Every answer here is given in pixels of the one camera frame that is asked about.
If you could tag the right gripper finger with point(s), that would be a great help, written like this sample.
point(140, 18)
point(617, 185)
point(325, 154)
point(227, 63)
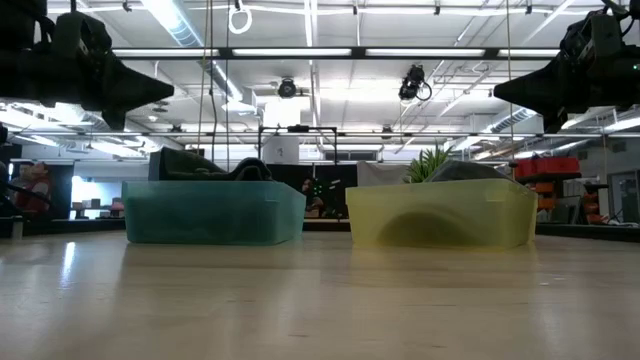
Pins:
point(545, 90)
point(556, 121)

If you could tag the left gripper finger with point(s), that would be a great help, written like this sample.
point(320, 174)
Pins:
point(116, 119)
point(132, 90)

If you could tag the dark grey cap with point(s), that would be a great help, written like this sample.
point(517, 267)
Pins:
point(187, 165)

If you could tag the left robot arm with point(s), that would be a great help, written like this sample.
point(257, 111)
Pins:
point(20, 25)

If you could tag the red storage bins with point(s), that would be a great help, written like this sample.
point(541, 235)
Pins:
point(550, 166)

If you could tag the person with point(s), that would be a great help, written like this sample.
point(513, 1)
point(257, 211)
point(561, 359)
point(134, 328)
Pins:
point(37, 187)

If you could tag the teal translucent plastic bin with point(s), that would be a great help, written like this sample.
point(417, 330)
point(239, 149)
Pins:
point(210, 215)

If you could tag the green potted plant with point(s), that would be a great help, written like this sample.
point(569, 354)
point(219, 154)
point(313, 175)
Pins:
point(427, 167)

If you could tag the yellow translucent plastic bin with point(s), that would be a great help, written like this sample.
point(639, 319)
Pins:
point(440, 200)

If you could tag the small white cup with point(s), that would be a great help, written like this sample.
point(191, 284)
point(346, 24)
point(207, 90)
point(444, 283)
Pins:
point(17, 228)

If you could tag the round black ceiling lamp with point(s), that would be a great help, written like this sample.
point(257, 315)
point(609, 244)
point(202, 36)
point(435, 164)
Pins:
point(287, 88)

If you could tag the white box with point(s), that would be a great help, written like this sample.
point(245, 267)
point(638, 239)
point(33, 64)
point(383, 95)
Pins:
point(280, 150)

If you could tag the grey panel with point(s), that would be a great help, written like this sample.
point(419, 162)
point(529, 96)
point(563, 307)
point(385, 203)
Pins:
point(380, 174)

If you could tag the dark wide screen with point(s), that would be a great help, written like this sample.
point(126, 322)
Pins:
point(340, 172)

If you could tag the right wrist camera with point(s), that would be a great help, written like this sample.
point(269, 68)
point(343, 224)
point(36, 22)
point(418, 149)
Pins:
point(592, 35)

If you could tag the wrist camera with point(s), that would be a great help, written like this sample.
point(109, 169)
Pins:
point(592, 35)
point(82, 35)

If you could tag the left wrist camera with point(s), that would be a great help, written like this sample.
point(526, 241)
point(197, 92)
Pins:
point(82, 35)

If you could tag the black rig post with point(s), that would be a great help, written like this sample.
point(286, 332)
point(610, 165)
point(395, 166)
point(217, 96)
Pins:
point(4, 135)

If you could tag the black table border rail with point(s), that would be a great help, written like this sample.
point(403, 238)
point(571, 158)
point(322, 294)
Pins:
point(75, 226)

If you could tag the black overhead rig camera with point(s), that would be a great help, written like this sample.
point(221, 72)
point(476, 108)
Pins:
point(412, 82)

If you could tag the black metal frame stand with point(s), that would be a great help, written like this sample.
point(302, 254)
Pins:
point(300, 128)

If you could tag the thin black horizontal rail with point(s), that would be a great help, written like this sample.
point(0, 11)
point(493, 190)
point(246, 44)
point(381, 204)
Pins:
point(375, 134)

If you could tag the black overhead frame beam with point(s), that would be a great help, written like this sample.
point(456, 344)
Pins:
point(360, 52)

